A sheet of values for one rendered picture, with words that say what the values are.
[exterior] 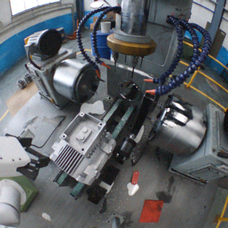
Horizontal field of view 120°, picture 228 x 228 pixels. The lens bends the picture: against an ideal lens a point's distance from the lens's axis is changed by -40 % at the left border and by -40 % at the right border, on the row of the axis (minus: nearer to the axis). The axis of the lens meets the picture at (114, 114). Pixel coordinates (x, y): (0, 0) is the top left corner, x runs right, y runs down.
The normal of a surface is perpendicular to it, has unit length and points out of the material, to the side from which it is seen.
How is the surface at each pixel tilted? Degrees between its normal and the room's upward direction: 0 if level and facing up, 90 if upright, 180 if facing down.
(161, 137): 73
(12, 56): 90
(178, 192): 0
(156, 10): 90
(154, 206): 2
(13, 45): 90
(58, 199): 0
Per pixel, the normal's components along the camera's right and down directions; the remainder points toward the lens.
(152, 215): 0.09, -0.59
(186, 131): -0.32, 0.07
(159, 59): -0.51, 0.70
